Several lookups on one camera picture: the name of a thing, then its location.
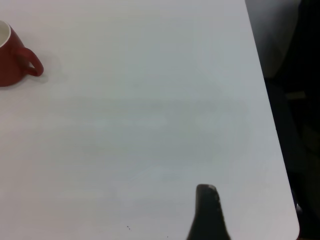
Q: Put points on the red ceramic mug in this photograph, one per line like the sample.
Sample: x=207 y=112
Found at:
x=10 y=65

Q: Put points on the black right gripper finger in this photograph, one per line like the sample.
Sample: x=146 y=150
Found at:
x=207 y=215

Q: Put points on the tiny dark crumb specks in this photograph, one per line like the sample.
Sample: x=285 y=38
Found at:
x=128 y=227

